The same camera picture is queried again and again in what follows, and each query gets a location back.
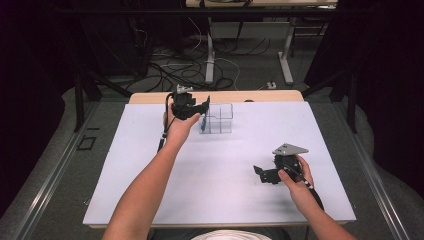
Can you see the blue pen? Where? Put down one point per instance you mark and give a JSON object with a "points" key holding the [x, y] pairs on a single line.
{"points": [[202, 123]]}

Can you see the person's white shirt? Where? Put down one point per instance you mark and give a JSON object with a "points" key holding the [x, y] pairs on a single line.
{"points": [[231, 235]]}

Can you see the white desk leg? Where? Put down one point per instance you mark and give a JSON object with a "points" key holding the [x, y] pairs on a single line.
{"points": [[286, 60], [209, 56]]}

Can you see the white power strip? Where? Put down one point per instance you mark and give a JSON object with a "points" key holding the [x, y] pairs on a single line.
{"points": [[271, 85]]}

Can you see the person's left hand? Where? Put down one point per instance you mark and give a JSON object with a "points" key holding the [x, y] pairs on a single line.
{"points": [[178, 130]]}

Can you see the aluminium floor rail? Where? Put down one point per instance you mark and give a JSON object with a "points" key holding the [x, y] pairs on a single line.
{"points": [[373, 176], [50, 180]]}

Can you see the light wooden table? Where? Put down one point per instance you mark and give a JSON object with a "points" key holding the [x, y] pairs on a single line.
{"points": [[233, 96]]}

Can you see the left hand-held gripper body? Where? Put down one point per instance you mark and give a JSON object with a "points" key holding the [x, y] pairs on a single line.
{"points": [[182, 104]]}

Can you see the white table cover sheet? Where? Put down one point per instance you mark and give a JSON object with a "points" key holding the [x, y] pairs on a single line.
{"points": [[220, 186]]}

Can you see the person's right hand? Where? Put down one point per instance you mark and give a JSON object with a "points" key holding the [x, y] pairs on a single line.
{"points": [[300, 195]]}

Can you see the light desk top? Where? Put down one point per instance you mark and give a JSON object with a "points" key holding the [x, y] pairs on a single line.
{"points": [[260, 3]]}

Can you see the clear acrylic pen organizer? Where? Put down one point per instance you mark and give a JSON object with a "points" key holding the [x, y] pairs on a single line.
{"points": [[218, 118]]}

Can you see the small dark round object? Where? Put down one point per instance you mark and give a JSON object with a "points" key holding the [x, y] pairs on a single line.
{"points": [[249, 100]]}

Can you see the black metal stand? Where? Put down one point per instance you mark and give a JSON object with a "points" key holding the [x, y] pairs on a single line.
{"points": [[350, 96], [80, 100]]}

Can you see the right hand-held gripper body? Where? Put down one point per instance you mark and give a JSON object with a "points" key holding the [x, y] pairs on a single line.
{"points": [[287, 161]]}

